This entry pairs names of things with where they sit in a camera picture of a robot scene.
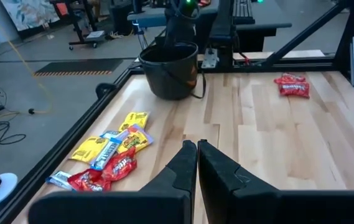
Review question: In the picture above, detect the red Skittles candy pack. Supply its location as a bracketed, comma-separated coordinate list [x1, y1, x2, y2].
[67, 169, 113, 192]
[101, 147, 138, 182]
[273, 72, 307, 85]
[277, 81, 311, 99]

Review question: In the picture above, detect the grey side desk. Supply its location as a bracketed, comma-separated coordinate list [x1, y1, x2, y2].
[126, 0, 293, 54]

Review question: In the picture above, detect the yellow purple Sour Patch pack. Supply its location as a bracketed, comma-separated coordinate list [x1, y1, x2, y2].
[117, 124, 154, 154]

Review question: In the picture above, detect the black rolling cart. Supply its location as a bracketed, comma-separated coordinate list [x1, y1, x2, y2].
[67, 0, 107, 51]

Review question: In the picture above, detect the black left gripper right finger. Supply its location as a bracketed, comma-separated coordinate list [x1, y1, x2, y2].
[198, 139, 354, 224]

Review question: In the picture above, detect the black keyboard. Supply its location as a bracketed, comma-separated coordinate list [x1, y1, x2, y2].
[232, 0, 256, 26]

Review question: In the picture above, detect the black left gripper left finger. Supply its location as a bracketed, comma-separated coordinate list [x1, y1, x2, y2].
[29, 140, 198, 224]

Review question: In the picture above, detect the black floor cable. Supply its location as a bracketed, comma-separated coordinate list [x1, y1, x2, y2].
[0, 119, 27, 146]

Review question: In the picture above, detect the yellow candy pack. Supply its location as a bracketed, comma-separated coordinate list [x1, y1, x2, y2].
[68, 136, 111, 164]
[118, 111, 151, 132]

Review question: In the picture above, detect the blue silver Hershey's bar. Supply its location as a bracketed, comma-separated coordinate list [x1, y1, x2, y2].
[45, 170, 73, 191]
[90, 138, 123, 172]
[100, 130, 122, 141]

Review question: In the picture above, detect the black hazard stripe floor mat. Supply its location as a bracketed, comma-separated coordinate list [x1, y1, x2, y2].
[32, 58, 125, 78]

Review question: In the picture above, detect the black jack-o-lantern bucket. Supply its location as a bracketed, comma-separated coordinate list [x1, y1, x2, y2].
[137, 40, 207, 101]

